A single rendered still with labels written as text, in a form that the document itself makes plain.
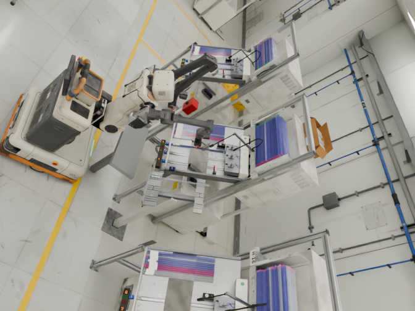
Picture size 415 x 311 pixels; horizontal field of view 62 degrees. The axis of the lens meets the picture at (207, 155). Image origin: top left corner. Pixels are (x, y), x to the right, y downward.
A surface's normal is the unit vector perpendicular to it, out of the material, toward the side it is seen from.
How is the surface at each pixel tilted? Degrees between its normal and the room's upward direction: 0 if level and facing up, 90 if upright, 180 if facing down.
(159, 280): 45
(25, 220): 0
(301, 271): 90
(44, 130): 90
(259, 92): 90
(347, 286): 90
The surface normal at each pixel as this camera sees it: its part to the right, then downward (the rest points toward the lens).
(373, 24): -0.09, 0.73
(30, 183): 0.76, -0.39
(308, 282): -0.65, -0.55
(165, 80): 0.04, -0.57
